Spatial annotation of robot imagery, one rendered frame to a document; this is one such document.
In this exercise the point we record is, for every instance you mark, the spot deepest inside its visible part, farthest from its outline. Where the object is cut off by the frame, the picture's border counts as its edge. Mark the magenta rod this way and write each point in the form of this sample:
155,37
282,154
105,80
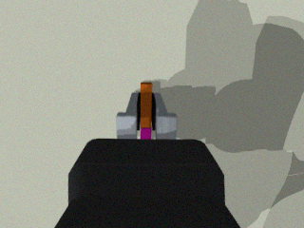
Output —
145,133

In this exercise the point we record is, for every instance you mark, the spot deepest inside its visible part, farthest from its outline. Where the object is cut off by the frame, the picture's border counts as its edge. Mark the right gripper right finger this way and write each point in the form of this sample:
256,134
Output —
163,123

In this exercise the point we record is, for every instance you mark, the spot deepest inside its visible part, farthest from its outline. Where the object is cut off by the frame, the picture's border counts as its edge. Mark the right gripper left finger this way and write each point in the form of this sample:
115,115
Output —
128,122

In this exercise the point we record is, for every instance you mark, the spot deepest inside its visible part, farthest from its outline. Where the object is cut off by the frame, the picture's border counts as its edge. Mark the orange rod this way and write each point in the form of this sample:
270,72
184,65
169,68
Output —
146,102

